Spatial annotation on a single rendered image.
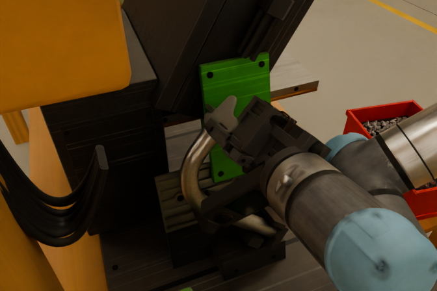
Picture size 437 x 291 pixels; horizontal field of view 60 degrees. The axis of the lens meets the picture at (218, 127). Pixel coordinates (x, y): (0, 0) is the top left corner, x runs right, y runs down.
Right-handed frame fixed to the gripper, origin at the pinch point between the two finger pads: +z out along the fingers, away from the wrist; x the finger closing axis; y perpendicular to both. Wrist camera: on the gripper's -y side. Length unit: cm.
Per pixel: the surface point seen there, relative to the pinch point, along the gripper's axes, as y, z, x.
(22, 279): -20.4, -17.5, 17.8
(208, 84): 4.5, 2.5, 4.5
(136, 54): 0.9, 15.8, 12.6
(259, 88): 8.6, 2.5, -3.3
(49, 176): -38, 39, 8
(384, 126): 22, 25, -58
